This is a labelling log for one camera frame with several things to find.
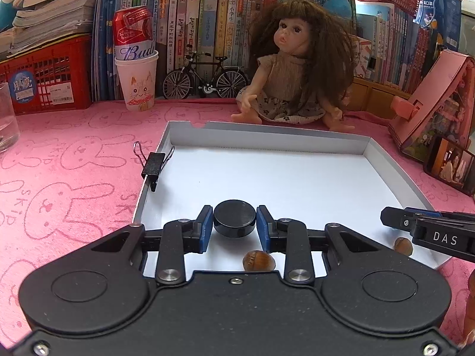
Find row of upright books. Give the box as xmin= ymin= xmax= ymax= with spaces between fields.
xmin=91 ymin=0 xmax=446 ymax=101

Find pink wooden house model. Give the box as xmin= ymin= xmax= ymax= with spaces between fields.
xmin=388 ymin=48 xmax=475 ymax=164

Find red beer can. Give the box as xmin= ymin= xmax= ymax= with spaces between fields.
xmin=112 ymin=5 xmax=156 ymax=62

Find blue plush toy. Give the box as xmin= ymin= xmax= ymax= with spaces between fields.
xmin=323 ymin=0 xmax=355 ymax=19

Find clear drinking glass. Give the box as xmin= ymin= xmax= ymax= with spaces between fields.
xmin=0 ymin=82 xmax=21 ymax=152

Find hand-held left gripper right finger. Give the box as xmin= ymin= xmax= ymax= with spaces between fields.
xmin=256 ymin=205 xmax=382 ymax=286

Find brown-haired doll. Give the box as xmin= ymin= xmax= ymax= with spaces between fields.
xmin=231 ymin=1 xmax=357 ymax=132

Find white cardboard box lid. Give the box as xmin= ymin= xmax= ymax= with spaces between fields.
xmin=132 ymin=120 xmax=456 ymax=279

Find stack of worn books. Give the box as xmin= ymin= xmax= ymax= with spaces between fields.
xmin=0 ymin=0 xmax=98 ymax=60

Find wooden drawer box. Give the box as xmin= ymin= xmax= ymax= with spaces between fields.
xmin=351 ymin=78 xmax=409 ymax=119

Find white cat-print paper cup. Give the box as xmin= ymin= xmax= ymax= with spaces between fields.
xmin=114 ymin=50 xmax=159 ymax=111

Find pink rabbit-print cloth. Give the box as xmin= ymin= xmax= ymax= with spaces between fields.
xmin=0 ymin=98 xmax=475 ymax=356

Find small black binder clip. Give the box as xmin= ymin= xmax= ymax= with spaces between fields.
xmin=133 ymin=142 xmax=176 ymax=193

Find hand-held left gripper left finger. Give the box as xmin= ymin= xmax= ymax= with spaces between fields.
xmin=91 ymin=205 xmax=215 ymax=286

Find person's right forearm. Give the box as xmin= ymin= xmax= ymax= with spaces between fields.
xmin=462 ymin=267 xmax=475 ymax=347

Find smartphone with lit screen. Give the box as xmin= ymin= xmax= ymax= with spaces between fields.
xmin=423 ymin=135 xmax=475 ymax=195

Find blue cardboard carton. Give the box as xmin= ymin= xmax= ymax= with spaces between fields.
xmin=414 ymin=0 xmax=468 ymax=50

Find brown hazelnut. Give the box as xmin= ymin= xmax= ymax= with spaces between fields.
xmin=393 ymin=236 xmax=414 ymax=256
xmin=243 ymin=250 xmax=276 ymax=271

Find black round puck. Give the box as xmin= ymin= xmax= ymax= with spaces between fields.
xmin=213 ymin=199 xmax=258 ymax=238

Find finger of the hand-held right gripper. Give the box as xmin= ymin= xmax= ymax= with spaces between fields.
xmin=381 ymin=207 xmax=442 ymax=236

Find red plastic crate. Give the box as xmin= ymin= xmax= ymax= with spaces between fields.
xmin=0 ymin=33 xmax=93 ymax=115

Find black miniature bicycle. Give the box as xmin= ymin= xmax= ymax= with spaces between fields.
xmin=162 ymin=44 xmax=249 ymax=100

